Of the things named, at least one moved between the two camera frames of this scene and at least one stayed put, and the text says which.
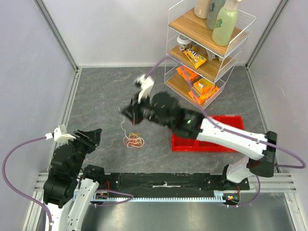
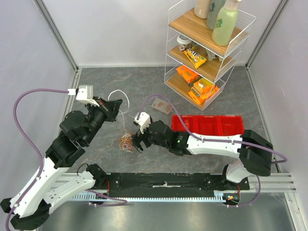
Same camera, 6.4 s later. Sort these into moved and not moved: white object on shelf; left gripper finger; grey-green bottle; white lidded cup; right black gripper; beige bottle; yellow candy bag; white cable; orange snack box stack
Moved: left gripper finger; white cable; right black gripper
Not moved: beige bottle; orange snack box stack; grey-green bottle; white object on shelf; white lidded cup; yellow candy bag
